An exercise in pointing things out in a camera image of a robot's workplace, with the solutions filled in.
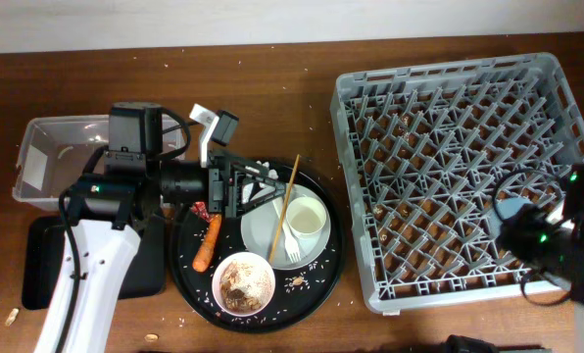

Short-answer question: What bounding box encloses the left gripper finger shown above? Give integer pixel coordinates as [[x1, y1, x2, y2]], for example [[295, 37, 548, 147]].
[[232, 157, 287, 188], [232, 184, 287, 218]]

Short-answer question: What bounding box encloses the wooden chopstick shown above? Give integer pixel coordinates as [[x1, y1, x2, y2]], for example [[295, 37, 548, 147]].
[[268, 154, 301, 263]]

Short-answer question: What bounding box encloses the cream plastic cup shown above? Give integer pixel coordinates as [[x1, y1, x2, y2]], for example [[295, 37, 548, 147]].
[[286, 196, 327, 239]]

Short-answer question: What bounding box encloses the white plastic fork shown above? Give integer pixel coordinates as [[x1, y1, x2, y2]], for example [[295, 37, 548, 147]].
[[273, 197, 301, 263]]

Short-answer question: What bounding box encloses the blue plastic cup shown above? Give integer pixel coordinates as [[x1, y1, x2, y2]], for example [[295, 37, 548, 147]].
[[486, 197, 533, 239]]

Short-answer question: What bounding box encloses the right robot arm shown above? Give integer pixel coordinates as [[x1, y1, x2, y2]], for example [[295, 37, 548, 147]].
[[492, 164, 584, 352]]

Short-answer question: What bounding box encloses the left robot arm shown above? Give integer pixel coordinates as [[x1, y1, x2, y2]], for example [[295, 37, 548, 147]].
[[35, 102, 291, 352]]

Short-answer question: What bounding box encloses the grey dishwasher rack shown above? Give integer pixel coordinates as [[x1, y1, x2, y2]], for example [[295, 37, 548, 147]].
[[330, 53, 584, 316]]

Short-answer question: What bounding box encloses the grey plate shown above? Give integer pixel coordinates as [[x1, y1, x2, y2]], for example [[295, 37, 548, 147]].
[[241, 184, 331, 271]]

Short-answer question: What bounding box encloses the red snack wrapper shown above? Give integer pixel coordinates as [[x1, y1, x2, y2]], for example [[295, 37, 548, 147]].
[[190, 201, 212, 223]]

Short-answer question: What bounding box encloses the orange carrot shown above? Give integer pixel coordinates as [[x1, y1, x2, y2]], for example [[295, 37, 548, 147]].
[[192, 214, 223, 273]]

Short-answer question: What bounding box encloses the pink bowl with leftovers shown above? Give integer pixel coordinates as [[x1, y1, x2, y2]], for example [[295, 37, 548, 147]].
[[212, 252, 275, 318]]

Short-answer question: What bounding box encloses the peanut on table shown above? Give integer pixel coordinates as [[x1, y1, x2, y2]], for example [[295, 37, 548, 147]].
[[5, 308, 20, 327], [144, 333, 159, 342]]

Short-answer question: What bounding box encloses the clear plastic bin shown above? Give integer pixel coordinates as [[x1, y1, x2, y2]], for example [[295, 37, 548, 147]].
[[11, 114, 186, 212]]

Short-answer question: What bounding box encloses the black rectangular tray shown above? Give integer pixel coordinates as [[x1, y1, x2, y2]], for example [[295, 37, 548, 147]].
[[22, 209, 166, 310]]

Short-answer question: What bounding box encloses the black camera cable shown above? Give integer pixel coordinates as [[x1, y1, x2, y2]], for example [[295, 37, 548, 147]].
[[154, 105, 210, 161]]

